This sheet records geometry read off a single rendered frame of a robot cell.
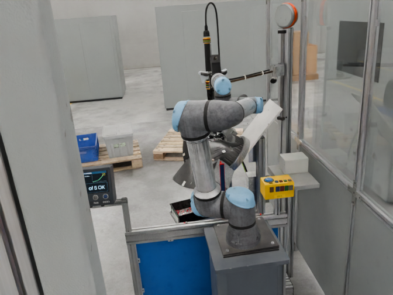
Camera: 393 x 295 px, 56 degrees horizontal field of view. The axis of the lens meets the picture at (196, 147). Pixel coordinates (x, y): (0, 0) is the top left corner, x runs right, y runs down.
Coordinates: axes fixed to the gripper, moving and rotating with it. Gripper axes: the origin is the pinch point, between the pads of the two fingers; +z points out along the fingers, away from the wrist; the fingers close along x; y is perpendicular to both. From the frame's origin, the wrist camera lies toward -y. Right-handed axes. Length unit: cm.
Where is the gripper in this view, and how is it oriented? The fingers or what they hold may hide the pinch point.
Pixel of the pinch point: (212, 69)
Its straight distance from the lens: 200.9
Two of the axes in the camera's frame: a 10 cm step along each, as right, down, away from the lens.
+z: -1.0, -3.5, 9.3
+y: 0.7, 9.3, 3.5
